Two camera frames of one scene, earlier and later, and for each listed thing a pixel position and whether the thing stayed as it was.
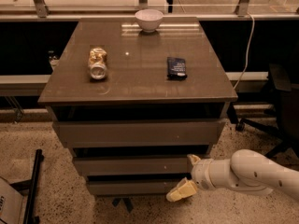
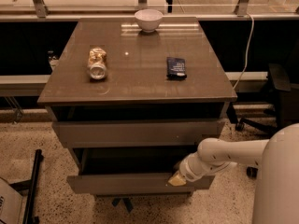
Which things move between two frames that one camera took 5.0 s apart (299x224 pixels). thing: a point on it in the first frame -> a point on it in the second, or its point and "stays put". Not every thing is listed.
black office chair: x=287 y=99 stays put
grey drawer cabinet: x=135 y=100 stays put
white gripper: x=201 y=174 -> x=188 y=171
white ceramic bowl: x=149 y=20 stays put
